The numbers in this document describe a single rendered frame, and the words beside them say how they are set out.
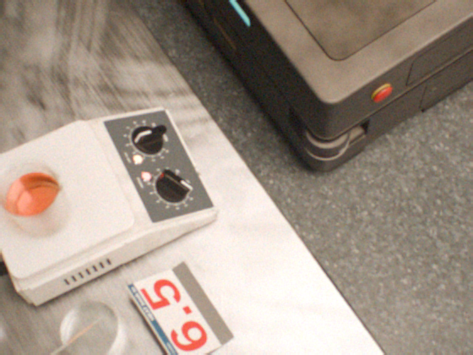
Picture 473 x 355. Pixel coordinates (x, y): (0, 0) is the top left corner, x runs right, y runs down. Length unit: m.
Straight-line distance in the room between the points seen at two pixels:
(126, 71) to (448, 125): 0.92
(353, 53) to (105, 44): 0.52
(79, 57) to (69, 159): 0.17
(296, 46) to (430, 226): 0.46
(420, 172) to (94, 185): 0.99
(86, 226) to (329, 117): 0.67
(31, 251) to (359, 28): 0.75
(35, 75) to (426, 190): 0.92
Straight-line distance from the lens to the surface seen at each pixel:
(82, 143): 0.97
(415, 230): 1.82
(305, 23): 1.54
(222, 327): 0.99
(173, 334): 0.96
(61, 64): 1.11
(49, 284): 0.97
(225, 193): 1.03
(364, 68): 1.52
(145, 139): 0.98
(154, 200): 0.97
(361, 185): 1.83
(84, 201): 0.95
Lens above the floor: 1.72
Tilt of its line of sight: 70 degrees down
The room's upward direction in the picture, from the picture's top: 7 degrees counter-clockwise
